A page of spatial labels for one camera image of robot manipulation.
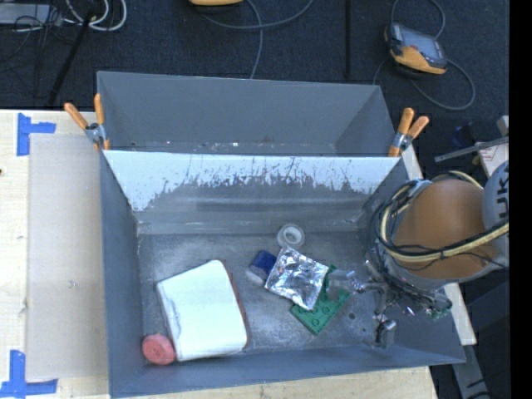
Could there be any dark green flat block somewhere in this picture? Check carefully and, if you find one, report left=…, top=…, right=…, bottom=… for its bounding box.
left=288, top=264, right=352, bottom=337

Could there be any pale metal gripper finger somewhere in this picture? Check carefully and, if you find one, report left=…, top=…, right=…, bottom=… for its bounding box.
left=334, top=269, right=360, bottom=287
left=327, top=282, right=359, bottom=301

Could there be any grey metal bin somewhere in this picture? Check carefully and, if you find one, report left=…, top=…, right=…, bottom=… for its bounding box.
left=96, top=71, right=467, bottom=399

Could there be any silver foil packet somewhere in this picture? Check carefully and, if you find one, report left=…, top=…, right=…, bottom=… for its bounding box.
left=264, top=245, right=331, bottom=312

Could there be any clear tape roll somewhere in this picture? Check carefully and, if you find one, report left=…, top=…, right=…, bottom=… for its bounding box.
left=276, top=223, right=307, bottom=249

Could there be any black cylinder on white bracket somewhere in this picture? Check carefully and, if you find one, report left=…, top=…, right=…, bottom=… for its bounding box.
left=372, top=317, right=397, bottom=349

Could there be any blue and white small box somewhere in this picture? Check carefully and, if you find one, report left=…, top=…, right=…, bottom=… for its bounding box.
left=245, top=250, right=278, bottom=288

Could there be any pink round disc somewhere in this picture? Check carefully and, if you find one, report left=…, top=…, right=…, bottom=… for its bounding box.
left=141, top=333, right=177, bottom=367

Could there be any pale cardboard board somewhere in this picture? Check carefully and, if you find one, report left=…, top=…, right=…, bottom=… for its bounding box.
left=24, top=133, right=110, bottom=384

